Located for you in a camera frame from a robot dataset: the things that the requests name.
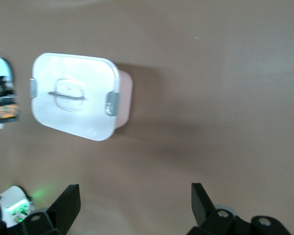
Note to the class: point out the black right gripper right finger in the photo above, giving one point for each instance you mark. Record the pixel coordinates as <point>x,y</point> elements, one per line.
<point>201,208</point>

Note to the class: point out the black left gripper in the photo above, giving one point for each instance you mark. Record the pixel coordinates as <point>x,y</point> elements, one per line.
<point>0,85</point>

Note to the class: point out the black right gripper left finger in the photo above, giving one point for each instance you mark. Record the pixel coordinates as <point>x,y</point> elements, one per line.
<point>63,210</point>

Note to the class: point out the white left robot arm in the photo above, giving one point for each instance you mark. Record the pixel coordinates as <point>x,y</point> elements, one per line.
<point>13,195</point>

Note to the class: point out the light blue round plate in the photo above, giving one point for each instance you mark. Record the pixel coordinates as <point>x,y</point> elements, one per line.
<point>0,68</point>

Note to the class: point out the white lidded pink lunch box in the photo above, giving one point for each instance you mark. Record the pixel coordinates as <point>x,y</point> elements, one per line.
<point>71,117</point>

